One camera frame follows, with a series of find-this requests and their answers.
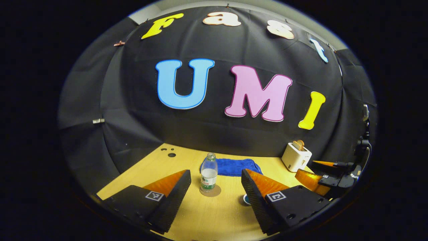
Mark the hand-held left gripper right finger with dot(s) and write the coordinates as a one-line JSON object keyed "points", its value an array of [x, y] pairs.
{"points": [[255, 204]]}

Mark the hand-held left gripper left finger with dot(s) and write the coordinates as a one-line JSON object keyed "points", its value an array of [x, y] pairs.
{"points": [[175, 201]]}

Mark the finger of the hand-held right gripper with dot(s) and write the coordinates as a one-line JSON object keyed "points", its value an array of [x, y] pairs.
{"points": [[309, 180], [329, 164]]}

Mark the white teacup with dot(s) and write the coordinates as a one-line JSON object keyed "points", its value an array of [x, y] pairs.
{"points": [[244, 199]]}

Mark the round brown coaster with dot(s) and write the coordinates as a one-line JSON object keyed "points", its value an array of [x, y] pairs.
{"points": [[217, 192]]}

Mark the clear plastic water bottle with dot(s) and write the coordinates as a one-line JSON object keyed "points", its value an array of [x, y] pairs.
{"points": [[209, 175]]}

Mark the white toaster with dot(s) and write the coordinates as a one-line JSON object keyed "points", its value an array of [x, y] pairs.
{"points": [[294, 159]]}

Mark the brown bread slice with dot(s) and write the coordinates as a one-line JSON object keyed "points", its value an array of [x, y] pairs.
{"points": [[295, 146], [301, 144]]}

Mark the blue folded towel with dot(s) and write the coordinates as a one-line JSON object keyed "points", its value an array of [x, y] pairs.
{"points": [[234, 166]]}

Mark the black backdrop cloth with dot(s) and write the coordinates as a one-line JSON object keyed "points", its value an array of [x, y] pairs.
{"points": [[217, 134]]}

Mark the silver metal backdrop clip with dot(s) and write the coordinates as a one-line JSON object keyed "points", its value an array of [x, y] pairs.
{"points": [[98, 121]]}

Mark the copper backdrop clip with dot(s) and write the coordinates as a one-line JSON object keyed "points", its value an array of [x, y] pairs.
{"points": [[119, 43]]}

